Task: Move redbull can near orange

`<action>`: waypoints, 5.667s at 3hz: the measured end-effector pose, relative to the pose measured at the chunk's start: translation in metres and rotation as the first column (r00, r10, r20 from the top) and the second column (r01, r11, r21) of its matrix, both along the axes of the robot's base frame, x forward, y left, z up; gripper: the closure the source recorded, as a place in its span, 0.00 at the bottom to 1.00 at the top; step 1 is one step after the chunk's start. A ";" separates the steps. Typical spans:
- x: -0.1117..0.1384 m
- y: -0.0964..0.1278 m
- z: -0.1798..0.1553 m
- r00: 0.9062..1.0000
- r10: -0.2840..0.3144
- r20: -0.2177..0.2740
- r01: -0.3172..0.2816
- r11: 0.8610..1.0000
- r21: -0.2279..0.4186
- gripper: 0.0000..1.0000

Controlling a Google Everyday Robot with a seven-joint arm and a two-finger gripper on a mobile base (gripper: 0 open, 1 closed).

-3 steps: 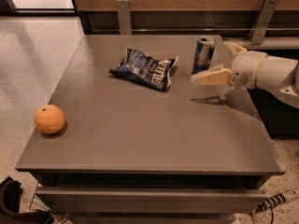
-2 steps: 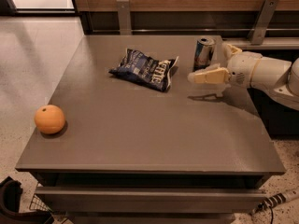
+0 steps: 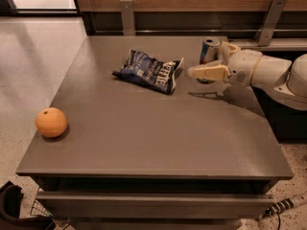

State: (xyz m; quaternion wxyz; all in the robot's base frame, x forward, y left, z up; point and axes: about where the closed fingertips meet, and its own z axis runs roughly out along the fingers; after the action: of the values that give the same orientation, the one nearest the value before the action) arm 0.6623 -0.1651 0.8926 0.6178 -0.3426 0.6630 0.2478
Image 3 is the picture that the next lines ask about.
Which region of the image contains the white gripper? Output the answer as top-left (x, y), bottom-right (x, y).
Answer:
top-left (187, 41), bottom-right (263, 86)

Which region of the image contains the red bull can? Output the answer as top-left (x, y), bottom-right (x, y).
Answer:
top-left (200, 37), bottom-right (221, 67)

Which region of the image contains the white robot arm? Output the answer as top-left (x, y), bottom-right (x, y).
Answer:
top-left (187, 41), bottom-right (307, 111)

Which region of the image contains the blue kettle chips bag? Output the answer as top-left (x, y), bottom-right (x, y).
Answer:
top-left (112, 50), bottom-right (183, 95)

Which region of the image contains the grey cabinet drawer front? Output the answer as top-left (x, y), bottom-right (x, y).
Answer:
top-left (36, 192), bottom-right (272, 219)

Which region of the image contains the orange fruit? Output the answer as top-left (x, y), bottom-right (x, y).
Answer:
top-left (35, 107), bottom-right (68, 138)

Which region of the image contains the dark curved object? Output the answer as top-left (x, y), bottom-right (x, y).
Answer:
top-left (0, 181), bottom-right (56, 230)

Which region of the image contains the right metal bracket post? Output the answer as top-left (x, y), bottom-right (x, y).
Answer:
top-left (254, 0), bottom-right (288, 46)

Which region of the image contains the metal bracket post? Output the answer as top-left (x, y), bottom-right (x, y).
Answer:
top-left (120, 0), bottom-right (135, 36)
top-left (254, 0), bottom-right (288, 46)

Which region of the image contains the left metal bracket post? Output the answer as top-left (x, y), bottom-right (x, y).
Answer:
top-left (120, 0), bottom-right (135, 36)

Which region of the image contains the striped hose on floor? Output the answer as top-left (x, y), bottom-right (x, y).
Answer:
top-left (257, 194), bottom-right (307, 221)

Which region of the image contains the wire basket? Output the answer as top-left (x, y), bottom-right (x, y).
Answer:
top-left (30, 198), bottom-right (54, 218)

